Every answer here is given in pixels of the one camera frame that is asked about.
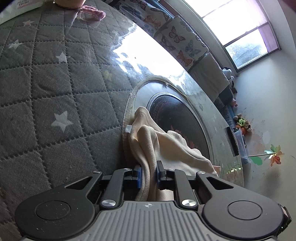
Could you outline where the white plush toy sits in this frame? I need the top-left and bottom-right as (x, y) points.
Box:
(222, 67), (236, 82)

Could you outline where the clear plastic storage box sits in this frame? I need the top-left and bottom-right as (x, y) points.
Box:
(233, 132), (249, 161)

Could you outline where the white tissue pack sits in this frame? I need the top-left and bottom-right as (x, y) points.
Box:
(0, 0), (55, 24)

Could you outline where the butterfly print cushion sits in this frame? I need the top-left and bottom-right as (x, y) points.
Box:
(115, 0), (172, 32)
(154, 16), (210, 70)

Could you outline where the large window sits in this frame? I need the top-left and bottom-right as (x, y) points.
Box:
(162, 0), (282, 70)

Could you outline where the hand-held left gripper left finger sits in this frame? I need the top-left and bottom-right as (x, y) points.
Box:
(64, 165), (142, 208)

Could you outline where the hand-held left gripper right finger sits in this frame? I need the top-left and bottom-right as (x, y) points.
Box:
(157, 161), (234, 207)

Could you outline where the pink cartoon face bottle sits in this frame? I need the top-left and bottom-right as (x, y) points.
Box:
(54, 0), (85, 9)

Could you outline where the colourful paper pinwheel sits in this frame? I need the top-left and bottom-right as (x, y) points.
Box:
(248, 144), (285, 168)

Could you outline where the plain grey cushion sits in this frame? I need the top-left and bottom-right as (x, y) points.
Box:
(188, 53), (231, 103)

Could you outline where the cream cloth garment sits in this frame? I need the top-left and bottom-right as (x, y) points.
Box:
(126, 106), (222, 202)

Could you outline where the grey star quilted table cover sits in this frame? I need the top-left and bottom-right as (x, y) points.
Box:
(0, 0), (245, 241)

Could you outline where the pink hair scrunchie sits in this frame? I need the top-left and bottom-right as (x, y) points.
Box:
(78, 5), (106, 22)

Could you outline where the stuffed toys pile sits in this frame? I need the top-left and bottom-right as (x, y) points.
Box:
(233, 113), (252, 135)

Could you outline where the black rectangular box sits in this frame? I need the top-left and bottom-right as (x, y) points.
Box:
(227, 126), (240, 156)

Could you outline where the round black built-in hotplate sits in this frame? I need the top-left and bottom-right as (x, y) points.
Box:
(147, 91), (212, 163)

